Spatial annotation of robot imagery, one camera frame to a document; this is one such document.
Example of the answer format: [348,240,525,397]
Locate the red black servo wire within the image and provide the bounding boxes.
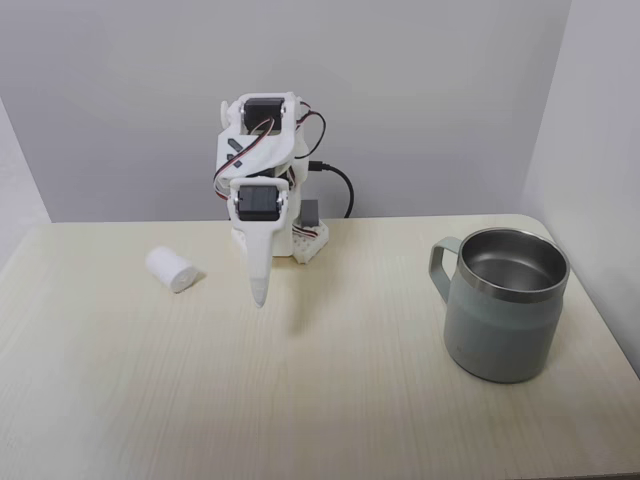
[213,109,327,202]

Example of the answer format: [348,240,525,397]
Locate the white gauze dressing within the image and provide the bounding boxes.
[145,244,207,295]

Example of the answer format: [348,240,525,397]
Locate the black usb cable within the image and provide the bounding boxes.
[309,160,355,220]

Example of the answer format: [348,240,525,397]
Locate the grey-green steel mug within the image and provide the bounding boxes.
[428,227,572,385]

